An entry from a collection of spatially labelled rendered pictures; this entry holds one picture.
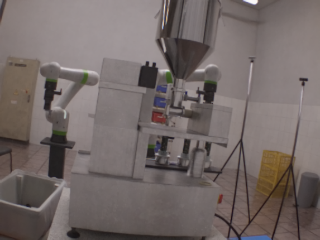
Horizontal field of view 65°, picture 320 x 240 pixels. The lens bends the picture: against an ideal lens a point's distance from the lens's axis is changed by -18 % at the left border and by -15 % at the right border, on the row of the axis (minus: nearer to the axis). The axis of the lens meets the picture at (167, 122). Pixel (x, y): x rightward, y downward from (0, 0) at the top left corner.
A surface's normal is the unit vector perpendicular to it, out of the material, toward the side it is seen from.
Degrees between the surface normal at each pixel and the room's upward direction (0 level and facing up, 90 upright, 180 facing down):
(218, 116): 90
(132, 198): 90
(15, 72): 90
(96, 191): 90
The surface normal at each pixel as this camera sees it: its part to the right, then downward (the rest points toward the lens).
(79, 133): 0.24, 0.08
